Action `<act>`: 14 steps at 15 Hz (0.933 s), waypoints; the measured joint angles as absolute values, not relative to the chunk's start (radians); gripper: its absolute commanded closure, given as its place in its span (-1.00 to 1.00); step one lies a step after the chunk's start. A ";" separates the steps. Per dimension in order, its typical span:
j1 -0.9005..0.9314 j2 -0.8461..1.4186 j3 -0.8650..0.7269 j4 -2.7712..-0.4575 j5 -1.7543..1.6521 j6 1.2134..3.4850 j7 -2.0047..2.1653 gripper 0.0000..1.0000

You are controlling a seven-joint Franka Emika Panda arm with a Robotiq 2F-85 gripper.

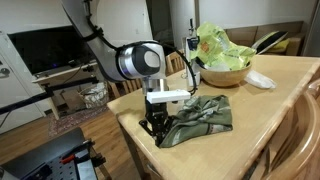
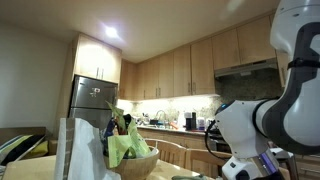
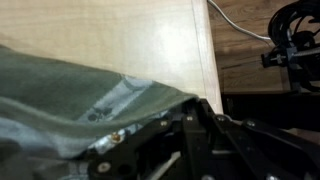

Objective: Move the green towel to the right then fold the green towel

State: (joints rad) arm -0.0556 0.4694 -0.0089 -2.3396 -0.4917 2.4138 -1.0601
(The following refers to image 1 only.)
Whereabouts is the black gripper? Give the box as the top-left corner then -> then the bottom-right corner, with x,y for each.
138,101 -> 175,148

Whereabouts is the green patterned kitchen towel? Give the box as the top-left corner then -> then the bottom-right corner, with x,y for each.
159,94 -> 234,149

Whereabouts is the white standing paper packet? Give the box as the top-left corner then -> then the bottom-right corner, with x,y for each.
184,34 -> 203,88

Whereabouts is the wicker basket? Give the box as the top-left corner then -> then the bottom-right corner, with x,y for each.
78,81 -> 110,109

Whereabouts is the patterned floor rug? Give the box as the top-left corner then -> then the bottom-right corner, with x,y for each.
46,105 -> 111,138

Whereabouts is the round wooden bowl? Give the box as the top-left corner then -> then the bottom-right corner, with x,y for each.
198,59 -> 254,88

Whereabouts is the brown cardboard box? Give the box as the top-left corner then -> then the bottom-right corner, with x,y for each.
60,88 -> 86,113

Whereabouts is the light green snack bag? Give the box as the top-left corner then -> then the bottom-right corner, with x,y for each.
190,21 -> 258,72

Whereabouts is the white television stand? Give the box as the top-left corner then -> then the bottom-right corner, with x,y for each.
31,59 -> 108,121

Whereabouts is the black perforated tool cart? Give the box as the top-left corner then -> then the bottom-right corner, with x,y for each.
0,127 -> 113,180

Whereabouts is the black stand bar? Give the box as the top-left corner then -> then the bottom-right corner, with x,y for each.
0,75 -> 100,116

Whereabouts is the black flat screen television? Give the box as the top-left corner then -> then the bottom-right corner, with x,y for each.
7,25 -> 101,76

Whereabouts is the wooden chair back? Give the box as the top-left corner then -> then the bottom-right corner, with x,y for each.
246,89 -> 320,180

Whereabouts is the striped green black pillow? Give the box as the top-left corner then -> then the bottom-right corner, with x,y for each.
251,30 -> 289,55

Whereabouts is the white door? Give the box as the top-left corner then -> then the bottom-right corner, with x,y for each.
0,31 -> 44,134

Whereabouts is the yellow pillow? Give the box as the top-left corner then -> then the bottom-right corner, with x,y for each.
266,38 -> 291,54

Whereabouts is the brown wooden sofa bench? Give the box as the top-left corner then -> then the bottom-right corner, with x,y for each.
224,20 -> 306,57

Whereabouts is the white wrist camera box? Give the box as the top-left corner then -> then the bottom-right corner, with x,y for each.
145,88 -> 192,105

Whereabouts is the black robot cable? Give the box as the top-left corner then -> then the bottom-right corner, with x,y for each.
82,0 -> 199,97

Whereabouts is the small black camera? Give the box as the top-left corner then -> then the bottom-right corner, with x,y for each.
80,62 -> 97,73

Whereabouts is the red handled tool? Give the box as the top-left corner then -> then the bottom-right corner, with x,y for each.
59,153 -> 77,165

